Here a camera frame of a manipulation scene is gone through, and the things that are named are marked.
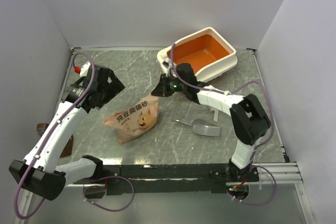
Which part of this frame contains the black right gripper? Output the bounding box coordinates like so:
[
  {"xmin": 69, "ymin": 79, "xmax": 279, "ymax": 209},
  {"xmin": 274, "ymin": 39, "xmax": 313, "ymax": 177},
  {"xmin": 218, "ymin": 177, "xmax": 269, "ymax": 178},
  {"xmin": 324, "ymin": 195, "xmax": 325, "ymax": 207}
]
[{"xmin": 152, "ymin": 73, "xmax": 187, "ymax": 97}]

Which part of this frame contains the pink cat litter bag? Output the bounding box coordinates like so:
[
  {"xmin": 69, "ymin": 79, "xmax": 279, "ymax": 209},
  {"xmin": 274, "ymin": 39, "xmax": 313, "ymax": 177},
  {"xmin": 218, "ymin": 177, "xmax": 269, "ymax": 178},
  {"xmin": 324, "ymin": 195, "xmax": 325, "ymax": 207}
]
[{"xmin": 103, "ymin": 95, "xmax": 160, "ymax": 144}]

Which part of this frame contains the grey metal litter scoop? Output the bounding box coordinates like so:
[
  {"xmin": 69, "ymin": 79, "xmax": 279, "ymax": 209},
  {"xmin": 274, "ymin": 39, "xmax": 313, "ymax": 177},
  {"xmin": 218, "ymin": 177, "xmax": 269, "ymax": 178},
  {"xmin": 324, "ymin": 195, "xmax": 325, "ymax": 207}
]
[{"xmin": 172, "ymin": 119, "xmax": 221, "ymax": 137}]

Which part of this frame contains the white bag sealing clip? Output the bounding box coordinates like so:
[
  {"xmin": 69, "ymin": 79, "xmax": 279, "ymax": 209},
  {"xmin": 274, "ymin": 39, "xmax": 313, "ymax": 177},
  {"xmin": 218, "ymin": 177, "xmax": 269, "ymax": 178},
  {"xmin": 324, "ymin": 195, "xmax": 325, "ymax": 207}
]
[{"xmin": 209, "ymin": 107, "xmax": 219, "ymax": 122}]

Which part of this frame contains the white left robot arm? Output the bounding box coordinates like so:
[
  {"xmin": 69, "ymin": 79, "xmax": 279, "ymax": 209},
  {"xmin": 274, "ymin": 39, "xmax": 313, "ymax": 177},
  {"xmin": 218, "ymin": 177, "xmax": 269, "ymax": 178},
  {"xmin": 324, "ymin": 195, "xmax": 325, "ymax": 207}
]
[{"xmin": 9, "ymin": 66, "xmax": 125, "ymax": 200}]

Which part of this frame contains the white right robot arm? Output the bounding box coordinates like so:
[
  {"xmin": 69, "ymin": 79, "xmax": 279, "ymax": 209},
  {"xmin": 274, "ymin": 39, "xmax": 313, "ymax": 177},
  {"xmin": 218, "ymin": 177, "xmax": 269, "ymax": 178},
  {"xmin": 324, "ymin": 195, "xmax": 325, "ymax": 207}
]
[{"xmin": 151, "ymin": 63, "xmax": 274, "ymax": 181}]

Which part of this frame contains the orange and white litter box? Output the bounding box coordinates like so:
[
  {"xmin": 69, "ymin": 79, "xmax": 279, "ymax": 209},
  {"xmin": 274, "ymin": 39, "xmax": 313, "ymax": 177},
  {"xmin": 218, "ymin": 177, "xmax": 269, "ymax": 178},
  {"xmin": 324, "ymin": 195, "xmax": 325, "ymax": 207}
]
[{"xmin": 173, "ymin": 27, "xmax": 238, "ymax": 82}]

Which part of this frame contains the brown dustpan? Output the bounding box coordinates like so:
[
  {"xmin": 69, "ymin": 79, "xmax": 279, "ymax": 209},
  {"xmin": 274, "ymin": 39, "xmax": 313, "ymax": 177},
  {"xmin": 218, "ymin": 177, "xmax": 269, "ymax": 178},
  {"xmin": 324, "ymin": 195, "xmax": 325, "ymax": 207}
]
[{"xmin": 36, "ymin": 123, "xmax": 74, "ymax": 158}]

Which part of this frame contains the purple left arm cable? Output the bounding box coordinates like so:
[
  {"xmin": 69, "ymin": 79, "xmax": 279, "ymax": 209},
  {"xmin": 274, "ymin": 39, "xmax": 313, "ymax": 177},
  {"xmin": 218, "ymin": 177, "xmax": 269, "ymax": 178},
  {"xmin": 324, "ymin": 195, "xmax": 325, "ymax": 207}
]
[{"xmin": 12, "ymin": 52, "xmax": 97, "ymax": 220}]

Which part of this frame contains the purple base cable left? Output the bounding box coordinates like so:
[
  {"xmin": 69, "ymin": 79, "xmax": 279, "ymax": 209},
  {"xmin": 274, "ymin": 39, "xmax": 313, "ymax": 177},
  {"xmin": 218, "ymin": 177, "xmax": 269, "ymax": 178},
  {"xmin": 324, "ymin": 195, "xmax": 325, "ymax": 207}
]
[{"xmin": 82, "ymin": 176, "xmax": 135, "ymax": 212}]

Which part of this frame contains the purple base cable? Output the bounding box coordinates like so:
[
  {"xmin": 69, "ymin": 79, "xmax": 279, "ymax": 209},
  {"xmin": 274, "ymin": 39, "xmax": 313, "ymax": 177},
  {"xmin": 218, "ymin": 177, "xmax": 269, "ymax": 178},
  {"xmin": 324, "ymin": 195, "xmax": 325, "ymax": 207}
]
[
  {"xmin": 227, "ymin": 165, "xmax": 278, "ymax": 206},
  {"xmin": 82, "ymin": 176, "xmax": 135, "ymax": 212}
]

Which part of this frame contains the black mounting base rail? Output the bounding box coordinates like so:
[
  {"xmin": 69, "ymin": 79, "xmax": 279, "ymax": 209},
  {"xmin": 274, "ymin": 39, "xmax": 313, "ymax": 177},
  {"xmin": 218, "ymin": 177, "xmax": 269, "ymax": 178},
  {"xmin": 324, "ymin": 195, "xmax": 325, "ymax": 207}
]
[{"xmin": 75, "ymin": 164, "xmax": 259, "ymax": 196}]

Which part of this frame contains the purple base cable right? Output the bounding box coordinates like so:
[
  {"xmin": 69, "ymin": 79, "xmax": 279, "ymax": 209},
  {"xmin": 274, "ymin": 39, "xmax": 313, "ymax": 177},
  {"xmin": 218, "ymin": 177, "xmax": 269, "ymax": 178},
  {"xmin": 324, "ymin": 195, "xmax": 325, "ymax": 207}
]
[{"xmin": 227, "ymin": 165, "xmax": 278, "ymax": 206}]

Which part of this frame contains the aluminium frame rail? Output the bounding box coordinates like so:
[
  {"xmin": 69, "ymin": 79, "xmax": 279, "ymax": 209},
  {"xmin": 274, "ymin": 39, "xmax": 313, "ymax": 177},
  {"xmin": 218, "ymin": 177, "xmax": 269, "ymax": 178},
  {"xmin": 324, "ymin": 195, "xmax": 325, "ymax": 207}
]
[{"xmin": 256, "ymin": 163, "xmax": 303, "ymax": 184}]

